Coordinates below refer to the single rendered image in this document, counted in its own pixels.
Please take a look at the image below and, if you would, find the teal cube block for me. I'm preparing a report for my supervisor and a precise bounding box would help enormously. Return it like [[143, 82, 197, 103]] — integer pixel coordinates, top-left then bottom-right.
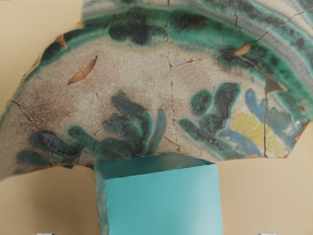
[[94, 152, 224, 235]]

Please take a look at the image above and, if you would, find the tan plate with painted shard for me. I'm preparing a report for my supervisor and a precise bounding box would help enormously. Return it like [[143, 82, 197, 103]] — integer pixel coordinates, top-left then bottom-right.
[[0, 0, 313, 235]]

